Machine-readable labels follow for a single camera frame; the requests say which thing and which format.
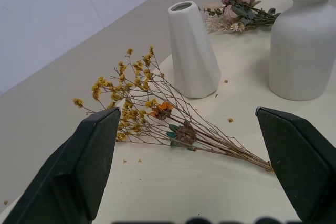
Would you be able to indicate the round white bottle vase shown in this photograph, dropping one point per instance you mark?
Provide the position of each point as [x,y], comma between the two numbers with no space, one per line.
[304,45]

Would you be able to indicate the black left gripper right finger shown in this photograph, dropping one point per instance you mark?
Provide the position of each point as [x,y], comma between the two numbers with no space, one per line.
[302,161]

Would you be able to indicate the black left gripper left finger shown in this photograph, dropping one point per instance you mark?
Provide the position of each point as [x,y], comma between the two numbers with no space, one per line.
[78,166]

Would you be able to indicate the pink rose bouquet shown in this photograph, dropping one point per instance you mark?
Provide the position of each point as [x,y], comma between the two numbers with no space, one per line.
[239,11]

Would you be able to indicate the tall tapered white vase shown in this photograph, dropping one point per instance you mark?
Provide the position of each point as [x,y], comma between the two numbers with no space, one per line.
[191,51]

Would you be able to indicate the yellow dried flower bunch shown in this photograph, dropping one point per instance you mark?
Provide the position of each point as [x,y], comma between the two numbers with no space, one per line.
[147,119]

